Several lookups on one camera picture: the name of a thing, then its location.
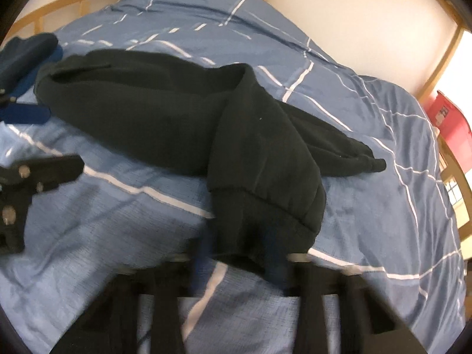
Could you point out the blue checked blanket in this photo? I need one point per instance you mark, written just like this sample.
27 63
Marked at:
368 206

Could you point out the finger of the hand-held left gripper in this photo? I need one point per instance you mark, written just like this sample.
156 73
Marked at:
31 113
48 167

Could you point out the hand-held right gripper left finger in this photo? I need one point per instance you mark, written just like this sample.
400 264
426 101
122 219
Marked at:
199 270

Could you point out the wooden beam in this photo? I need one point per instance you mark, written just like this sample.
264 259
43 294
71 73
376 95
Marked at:
444 57

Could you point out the wooden bed frame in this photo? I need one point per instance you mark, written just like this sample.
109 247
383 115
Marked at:
55 6

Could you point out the red box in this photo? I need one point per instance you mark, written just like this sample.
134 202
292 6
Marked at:
448 121

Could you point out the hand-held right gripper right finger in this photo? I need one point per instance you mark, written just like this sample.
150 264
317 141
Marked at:
276 267

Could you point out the black sweatshirt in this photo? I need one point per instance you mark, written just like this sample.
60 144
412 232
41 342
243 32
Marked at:
155 118

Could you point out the dark blue garment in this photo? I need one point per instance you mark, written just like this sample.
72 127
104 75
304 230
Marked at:
25 53

